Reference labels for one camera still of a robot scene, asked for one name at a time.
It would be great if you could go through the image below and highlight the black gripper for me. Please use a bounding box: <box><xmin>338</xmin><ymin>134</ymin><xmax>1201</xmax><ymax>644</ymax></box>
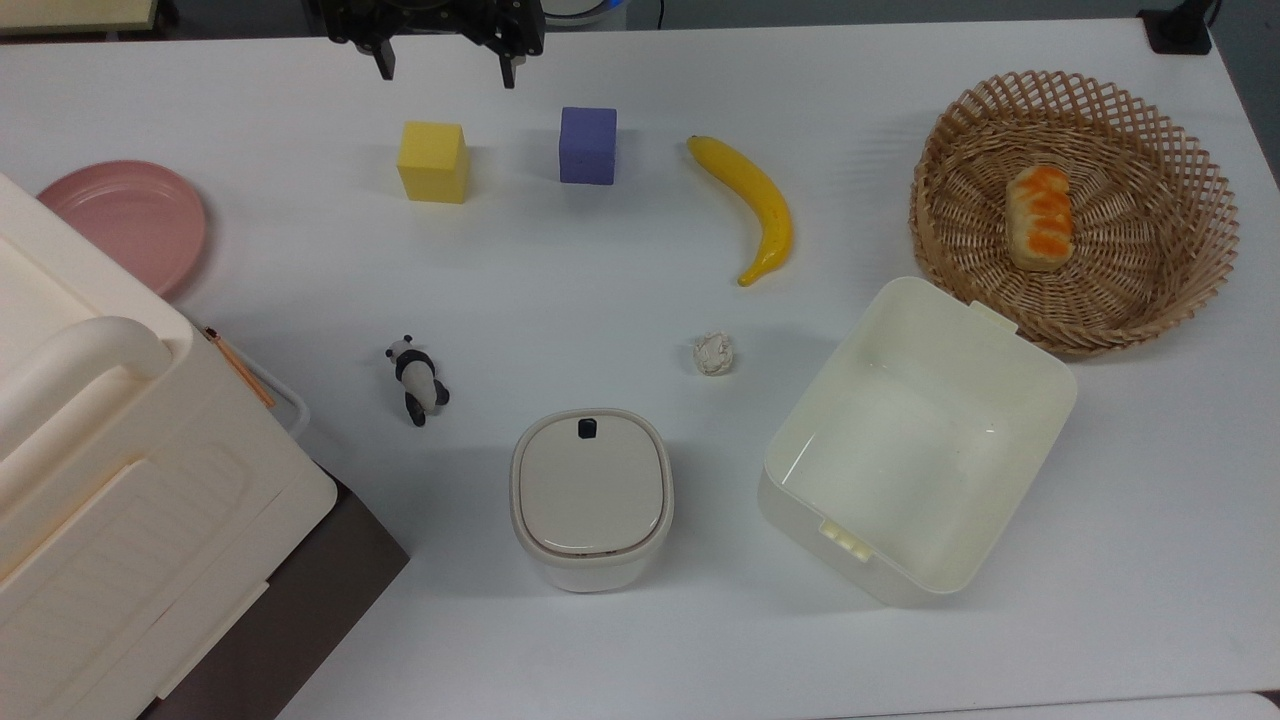
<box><xmin>321</xmin><ymin>0</ymin><xmax>547</xmax><ymax>90</ymax></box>

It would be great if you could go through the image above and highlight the white trash can with lid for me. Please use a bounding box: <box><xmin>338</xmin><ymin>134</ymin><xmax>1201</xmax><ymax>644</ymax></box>
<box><xmin>509</xmin><ymin>407</ymin><xmax>676</xmax><ymax>594</ymax></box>

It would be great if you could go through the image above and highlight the open cream plastic box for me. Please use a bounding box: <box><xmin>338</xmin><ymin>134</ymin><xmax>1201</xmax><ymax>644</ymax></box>
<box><xmin>757</xmin><ymin>276</ymin><xmax>1079</xmax><ymax>608</ymax></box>

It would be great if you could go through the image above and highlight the yellow foam cube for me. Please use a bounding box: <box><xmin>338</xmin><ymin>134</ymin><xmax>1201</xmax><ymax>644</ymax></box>
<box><xmin>397</xmin><ymin>121</ymin><xmax>471</xmax><ymax>205</ymax></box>

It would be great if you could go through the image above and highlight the purple foam cube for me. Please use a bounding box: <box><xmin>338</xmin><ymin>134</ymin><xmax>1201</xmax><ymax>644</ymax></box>
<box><xmin>559</xmin><ymin>106</ymin><xmax>618</xmax><ymax>186</ymax></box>

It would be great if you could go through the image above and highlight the toy panda figure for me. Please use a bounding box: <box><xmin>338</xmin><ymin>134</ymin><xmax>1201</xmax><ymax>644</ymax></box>
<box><xmin>385</xmin><ymin>334</ymin><xmax>451</xmax><ymax>428</ymax></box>

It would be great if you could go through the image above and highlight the yellow toy banana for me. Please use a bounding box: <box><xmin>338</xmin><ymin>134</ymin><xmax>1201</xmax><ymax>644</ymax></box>
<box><xmin>686</xmin><ymin>135</ymin><xmax>795</xmax><ymax>288</ymax></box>

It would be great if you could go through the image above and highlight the pink plastic plate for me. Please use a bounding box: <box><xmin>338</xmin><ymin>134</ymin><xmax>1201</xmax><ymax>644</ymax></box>
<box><xmin>37</xmin><ymin>160</ymin><xmax>209</xmax><ymax>298</ymax></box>

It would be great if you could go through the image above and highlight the orange pencil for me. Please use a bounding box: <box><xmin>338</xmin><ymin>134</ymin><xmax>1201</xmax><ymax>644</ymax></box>
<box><xmin>203</xmin><ymin>326</ymin><xmax>277</xmax><ymax>410</ymax></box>

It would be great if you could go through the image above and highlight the crumpled white paper ball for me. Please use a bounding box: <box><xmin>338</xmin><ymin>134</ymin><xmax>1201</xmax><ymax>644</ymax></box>
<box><xmin>693</xmin><ymin>333</ymin><xmax>736</xmax><ymax>377</ymax></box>

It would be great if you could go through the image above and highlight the large cream storage cabinet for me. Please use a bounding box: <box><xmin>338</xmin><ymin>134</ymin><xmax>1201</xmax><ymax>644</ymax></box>
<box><xmin>0</xmin><ymin>172</ymin><xmax>339</xmax><ymax>720</ymax></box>

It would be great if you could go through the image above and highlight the dark brown board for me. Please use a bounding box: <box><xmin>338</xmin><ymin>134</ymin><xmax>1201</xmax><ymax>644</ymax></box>
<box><xmin>140</xmin><ymin>478</ymin><xmax>411</xmax><ymax>720</ymax></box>

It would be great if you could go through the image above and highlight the toy bread with orange stripes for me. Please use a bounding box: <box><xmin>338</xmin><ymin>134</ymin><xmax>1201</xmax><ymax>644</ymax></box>
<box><xmin>1004</xmin><ymin>165</ymin><xmax>1076</xmax><ymax>272</ymax></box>

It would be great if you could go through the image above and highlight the woven wicker basket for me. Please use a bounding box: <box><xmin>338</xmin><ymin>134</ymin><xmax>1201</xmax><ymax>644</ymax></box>
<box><xmin>909</xmin><ymin>70</ymin><xmax>1241</xmax><ymax>358</ymax></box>

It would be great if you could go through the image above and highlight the black clamp mount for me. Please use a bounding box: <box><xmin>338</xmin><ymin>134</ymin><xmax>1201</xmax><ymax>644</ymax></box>
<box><xmin>1137</xmin><ymin>0</ymin><xmax>1223</xmax><ymax>56</ymax></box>

